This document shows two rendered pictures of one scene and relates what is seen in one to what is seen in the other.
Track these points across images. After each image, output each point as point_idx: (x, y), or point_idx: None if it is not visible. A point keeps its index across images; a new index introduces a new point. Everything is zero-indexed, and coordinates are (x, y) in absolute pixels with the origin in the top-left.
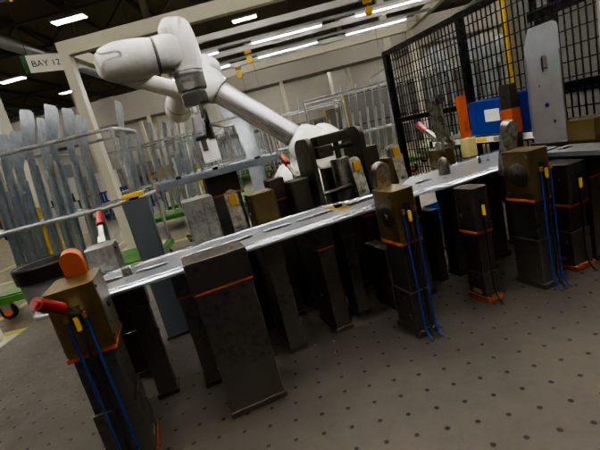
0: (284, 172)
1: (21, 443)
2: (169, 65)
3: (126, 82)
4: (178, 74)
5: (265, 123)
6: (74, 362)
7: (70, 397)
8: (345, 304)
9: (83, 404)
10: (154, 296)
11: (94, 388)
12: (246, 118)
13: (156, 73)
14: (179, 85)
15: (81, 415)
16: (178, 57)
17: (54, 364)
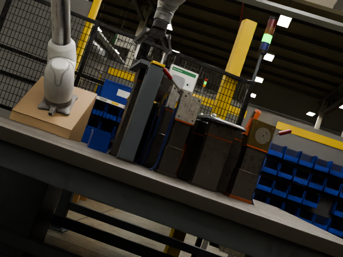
0: (71, 67)
1: (210, 192)
2: (175, 7)
3: (172, 1)
4: (172, 13)
5: (67, 23)
6: (265, 153)
7: (174, 179)
8: None
9: (186, 183)
10: (143, 132)
11: (263, 164)
12: (63, 10)
13: (172, 6)
14: (169, 18)
15: (198, 187)
16: (177, 7)
17: (111, 159)
